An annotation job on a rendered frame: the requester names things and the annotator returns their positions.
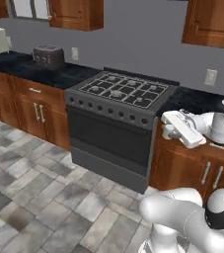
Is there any dark grey toaster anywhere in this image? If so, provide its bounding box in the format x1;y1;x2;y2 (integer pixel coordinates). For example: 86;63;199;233
32;43;66;70

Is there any white framed window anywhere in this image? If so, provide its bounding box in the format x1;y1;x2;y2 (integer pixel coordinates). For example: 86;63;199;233
9;0;51;22

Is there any silver cupboard door handle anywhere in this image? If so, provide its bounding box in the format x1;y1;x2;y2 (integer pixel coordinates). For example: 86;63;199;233
38;104;46;125
33;102;40;123
199;160;212;186
212;165;224;190

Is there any brown wooden drawer front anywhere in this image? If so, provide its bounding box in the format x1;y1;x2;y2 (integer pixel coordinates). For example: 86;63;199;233
12;76;67;109
156;122;224;163

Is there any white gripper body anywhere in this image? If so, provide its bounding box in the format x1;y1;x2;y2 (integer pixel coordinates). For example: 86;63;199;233
160;110;207;149

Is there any dark grey stove with oven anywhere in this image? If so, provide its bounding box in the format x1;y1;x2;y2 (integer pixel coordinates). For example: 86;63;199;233
63;67;181;196

